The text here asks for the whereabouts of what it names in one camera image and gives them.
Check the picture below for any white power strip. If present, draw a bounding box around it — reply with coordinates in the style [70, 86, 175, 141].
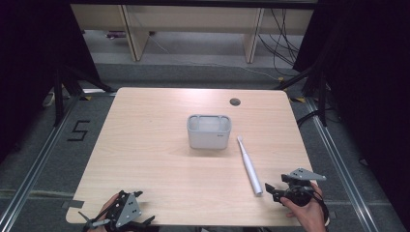
[42, 90, 66, 108]

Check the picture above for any person's right hand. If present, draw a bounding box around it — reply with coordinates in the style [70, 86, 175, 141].
[279, 182, 327, 232]

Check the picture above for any grey plastic holder box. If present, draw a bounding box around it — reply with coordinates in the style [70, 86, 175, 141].
[186, 113, 232, 150]

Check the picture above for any purple object under desk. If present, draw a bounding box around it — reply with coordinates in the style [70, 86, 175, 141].
[105, 30, 128, 40]

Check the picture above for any metal floor rail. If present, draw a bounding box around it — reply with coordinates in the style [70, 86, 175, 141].
[0, 91, 117, 232]
[304, 96, 380, 232]

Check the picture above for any white electric toothbrush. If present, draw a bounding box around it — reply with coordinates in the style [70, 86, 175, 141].
[236, 134, 264, 196]

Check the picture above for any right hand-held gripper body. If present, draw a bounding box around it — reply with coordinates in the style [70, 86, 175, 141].
[274, 167, 327, 208]

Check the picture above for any bundle of black cables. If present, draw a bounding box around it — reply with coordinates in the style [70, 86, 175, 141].
[256, 8, 306, 77]

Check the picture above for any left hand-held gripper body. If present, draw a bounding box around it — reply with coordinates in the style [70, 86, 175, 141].
[77, 189, 147, 232]

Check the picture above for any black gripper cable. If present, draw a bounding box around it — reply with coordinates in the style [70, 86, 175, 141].
[310, 188, 331, 228]

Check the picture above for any black floor cable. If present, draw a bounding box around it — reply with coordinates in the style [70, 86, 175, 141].
[295, 107, 342, 130]

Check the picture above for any black tripod stand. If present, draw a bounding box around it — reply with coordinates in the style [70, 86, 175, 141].
[51, 63, 115, 128]
[273, 62, 333, 128]

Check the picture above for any person's left hand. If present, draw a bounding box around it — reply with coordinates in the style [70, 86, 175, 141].
[86, 192, 121, 232]

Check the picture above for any light wooden desk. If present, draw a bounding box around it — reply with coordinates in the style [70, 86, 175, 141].
[70, 3, 315, 64]

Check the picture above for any black curtain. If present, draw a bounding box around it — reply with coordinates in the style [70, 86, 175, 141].
[0, 0, 102, 163]
[292, 0, 410, 223]

